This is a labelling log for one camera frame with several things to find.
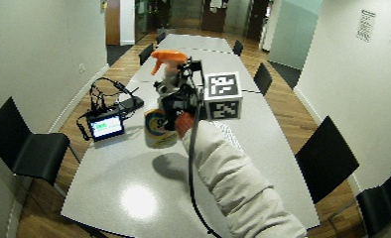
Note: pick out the spray bottle with orange trigger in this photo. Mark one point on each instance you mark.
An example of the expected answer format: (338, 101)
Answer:
(159, 132)

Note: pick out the flat black box device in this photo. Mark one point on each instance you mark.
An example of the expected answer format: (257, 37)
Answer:
(132, 102)

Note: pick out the white marker cube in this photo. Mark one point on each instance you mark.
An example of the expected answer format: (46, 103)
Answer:
(223, 95)

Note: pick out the black chair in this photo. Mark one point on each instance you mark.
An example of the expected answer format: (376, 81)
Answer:
(262, 78)
(160, 37)
(237, 48)
(145, 54)
(325, 160)
(382, 201)
(26, 145)

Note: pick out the small screen device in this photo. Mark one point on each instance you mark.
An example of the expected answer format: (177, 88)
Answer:
(106, 126)

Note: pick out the dark brown door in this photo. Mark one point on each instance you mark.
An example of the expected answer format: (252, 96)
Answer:
(213, 18)

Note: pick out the light wooden door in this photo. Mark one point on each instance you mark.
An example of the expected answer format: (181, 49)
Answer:
(112, 21)

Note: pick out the frosted glass partition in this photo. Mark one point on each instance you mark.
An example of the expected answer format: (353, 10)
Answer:
(293, 31)

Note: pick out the white paper notice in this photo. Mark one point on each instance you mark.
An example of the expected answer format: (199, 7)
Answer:
(365, 25)

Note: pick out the black palm camera mount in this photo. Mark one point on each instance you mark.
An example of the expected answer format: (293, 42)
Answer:
(192, 67)

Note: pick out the white wall socket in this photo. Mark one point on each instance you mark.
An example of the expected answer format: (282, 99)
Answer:
(82, 68)

